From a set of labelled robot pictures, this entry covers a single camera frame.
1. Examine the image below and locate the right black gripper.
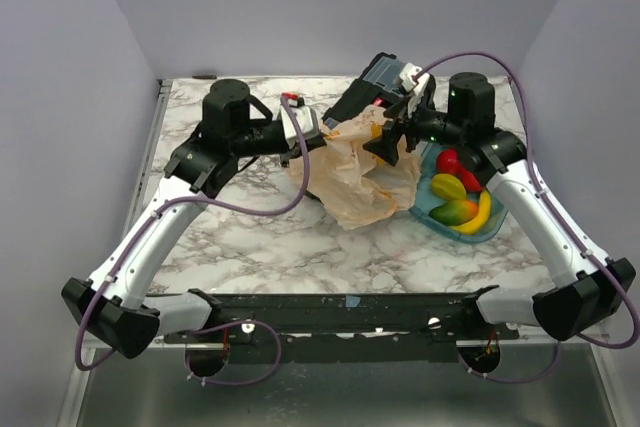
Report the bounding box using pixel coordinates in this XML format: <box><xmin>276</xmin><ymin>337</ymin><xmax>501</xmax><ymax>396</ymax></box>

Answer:
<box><xmin>362</xmin><ymin>91</ymin><xmax>466</xmax><ymax>166</ymax></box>

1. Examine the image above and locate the red fake apple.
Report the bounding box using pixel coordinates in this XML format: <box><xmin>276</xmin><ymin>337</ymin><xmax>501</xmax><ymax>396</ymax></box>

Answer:
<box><xmin>436</xmin><ymin>149</ymin><xmax>462</xmax><ymax>176</ymax></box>

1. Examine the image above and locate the peach plastic bag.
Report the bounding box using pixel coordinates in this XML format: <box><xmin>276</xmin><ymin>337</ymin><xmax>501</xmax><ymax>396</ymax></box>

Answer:
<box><xmin>307</xmin><ymin>105</ymin><xmax>421</xmax><ymax>230</ymax></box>

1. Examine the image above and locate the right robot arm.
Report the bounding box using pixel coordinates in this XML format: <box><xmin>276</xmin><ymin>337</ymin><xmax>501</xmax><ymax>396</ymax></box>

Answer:
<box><xmin>364</xmin><ymin>67</ymin><xmax>636</xmax><ymax>341</ymax></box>

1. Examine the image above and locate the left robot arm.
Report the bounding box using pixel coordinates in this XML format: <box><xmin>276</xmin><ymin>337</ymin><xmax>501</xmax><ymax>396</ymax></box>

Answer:
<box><xmin>61</xmin><ymin>79</ymin><xmax>321</xmax><ymax>359</ymax></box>

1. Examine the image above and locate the yellow green fake starfruit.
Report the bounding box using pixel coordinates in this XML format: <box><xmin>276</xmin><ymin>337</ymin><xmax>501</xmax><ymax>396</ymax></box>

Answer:
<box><xmin>430</xmin><ymin>173</ymin><xmax>467</xmax><ymax>201</ymax></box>

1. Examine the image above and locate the green red fake mango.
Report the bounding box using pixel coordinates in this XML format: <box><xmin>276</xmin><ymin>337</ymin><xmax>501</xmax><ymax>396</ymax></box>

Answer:
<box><xmin>428</xmin><ymin>199</ymin><xmax>478</xmax><ymax>226</ymax></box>

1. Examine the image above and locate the yellow fake banana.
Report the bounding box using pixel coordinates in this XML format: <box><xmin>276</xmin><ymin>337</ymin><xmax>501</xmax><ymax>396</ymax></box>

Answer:
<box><xmin>452</xmin><ymin>190</ymin><xmax>493</xmax><ymax>235</ymax></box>

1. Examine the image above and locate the black plastic toolbox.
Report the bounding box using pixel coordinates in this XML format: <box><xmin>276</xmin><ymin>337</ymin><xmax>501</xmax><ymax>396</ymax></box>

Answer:
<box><xmin>305</xmin><ymin>51</ymin><xmax>436</xmax><ymax>201</ymax></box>

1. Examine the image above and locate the blue transparent fruit tray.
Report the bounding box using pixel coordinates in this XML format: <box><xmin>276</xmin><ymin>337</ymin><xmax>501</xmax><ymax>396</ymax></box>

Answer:
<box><xmin>409</xmin><ymin>144</ymin><xmax>507</xmax><ymax>244</ymax></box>

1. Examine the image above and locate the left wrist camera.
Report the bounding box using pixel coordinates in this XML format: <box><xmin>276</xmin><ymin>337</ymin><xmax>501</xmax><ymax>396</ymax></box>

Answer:
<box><xmin>277</xmin><ymin>92</ymin><xmax>321</xmax><ymax>147</ymax></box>

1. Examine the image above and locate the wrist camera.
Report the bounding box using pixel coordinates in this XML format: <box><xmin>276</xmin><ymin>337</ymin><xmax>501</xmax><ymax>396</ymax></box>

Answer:
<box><xmin>277</xmin><ymin>92</ymin><xmax>321</xmax><ymax>147</ymax></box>
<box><xmin>398</xmin><ymin>63</ymin><xmax>436</xmax><ymax>117</ymax></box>

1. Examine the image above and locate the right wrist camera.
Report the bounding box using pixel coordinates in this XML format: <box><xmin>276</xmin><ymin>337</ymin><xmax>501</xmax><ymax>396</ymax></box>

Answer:
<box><xmin>398</xmin><ymin>63</ymin><xmax>436</xmax><ymax>117</ymax></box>

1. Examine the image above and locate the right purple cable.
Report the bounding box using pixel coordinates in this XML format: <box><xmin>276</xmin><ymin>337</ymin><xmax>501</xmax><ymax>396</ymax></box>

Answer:
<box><xmin>414</xmin><ymin>50</ymin><xmax>640</xmax><ymax>351</ymax></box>

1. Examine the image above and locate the purple cable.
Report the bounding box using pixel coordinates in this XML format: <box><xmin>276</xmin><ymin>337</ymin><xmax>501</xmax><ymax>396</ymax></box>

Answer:
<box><xmin>74</xmin><ymin>96</ymin><xmax>314</xmax><ymax>372</ymax></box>
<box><xmin>414</xmin><ymin>50</ymin><xmax>640</xmax><ymax>351</ymax></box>

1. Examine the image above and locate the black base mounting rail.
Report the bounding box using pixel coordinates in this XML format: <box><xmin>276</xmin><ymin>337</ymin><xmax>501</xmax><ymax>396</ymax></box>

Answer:
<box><xmin>164</xmin><ymin>292</ymin><xmax>519</xmax><ymax>364</ymax></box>

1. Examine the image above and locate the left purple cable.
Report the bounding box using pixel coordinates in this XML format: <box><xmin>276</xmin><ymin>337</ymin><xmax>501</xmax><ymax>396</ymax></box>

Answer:
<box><xmin>74</xmin><ymin>96</ymin><xmax>314</xmax><ymax>372</ymax></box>

